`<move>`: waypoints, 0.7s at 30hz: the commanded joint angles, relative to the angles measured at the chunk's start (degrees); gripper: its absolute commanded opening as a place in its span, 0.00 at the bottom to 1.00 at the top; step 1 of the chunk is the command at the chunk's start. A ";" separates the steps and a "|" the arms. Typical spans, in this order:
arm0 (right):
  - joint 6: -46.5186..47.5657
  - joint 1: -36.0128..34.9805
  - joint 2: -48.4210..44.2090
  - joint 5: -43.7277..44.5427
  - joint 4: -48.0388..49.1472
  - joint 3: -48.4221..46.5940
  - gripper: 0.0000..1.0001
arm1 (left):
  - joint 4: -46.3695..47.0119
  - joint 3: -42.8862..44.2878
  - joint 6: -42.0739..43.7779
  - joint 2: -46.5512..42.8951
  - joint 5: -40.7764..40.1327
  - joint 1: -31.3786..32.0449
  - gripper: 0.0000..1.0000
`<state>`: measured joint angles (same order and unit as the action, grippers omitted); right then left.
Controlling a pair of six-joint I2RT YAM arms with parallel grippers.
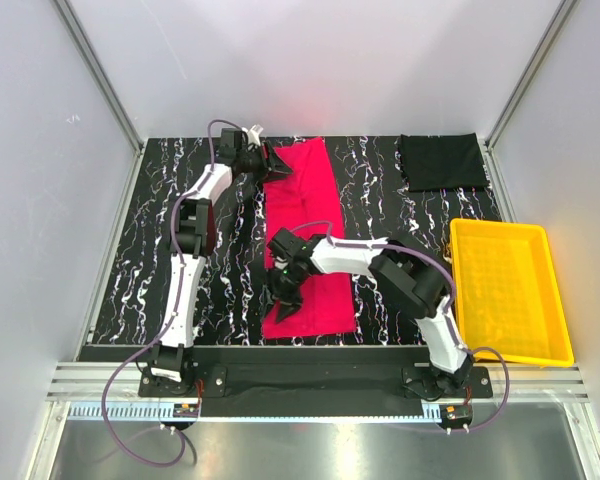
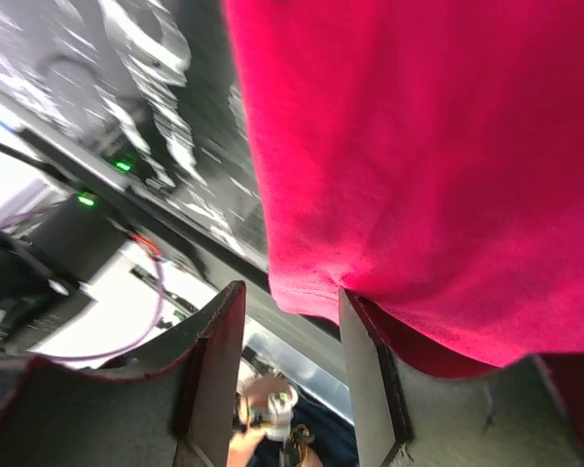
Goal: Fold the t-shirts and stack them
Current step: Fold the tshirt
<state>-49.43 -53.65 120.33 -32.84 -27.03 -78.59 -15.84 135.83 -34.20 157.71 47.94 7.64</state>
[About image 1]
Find left aluminium frame post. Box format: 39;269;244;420
49;0;146;151

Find aluminium frame post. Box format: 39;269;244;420
49;0;146;151
483;0;581;151

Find yellow plastic bin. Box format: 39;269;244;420
450;218;574;368

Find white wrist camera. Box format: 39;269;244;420
274;257;289;269
242;124;264;147

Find left connector block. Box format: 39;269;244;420
173;399;201;418

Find right connector block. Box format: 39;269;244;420
444;404;473;425

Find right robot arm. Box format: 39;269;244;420
267;229;474;401

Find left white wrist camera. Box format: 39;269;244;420
242;124;264;147

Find pink t shirt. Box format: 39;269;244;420
260;137;359;341

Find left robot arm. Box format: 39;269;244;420
140;120;292;397

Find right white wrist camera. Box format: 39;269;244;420
274;257;289;269

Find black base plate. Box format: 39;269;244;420
79;344;494;419

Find right aluminium frame post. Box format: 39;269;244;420
483;0;581;151

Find slotted cable duct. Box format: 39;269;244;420
67;398;446;421

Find folded black t shirt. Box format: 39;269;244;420
397;133;489;192

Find connector block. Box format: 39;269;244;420
444;404;473;425
173;399;201;418

